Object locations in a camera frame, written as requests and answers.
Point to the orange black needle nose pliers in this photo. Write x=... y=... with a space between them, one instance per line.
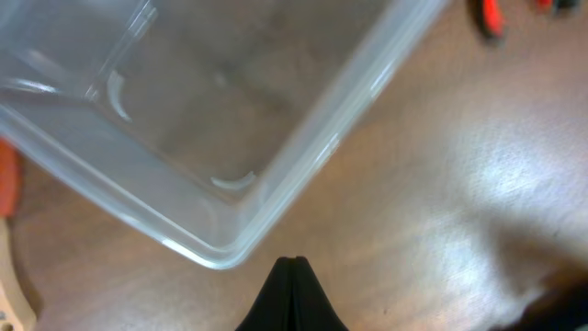
x=557 y=6

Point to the orange scraper wooden handle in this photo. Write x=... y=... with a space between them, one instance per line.
x=16 y=312

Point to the clear plastic container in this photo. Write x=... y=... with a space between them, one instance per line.
x=196 y=122

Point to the small red handled pliers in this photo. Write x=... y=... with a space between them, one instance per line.
x=491 y=20

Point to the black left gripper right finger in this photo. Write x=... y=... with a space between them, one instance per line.
x=310 y=308

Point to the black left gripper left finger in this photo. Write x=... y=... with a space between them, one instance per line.
x=271 y=308

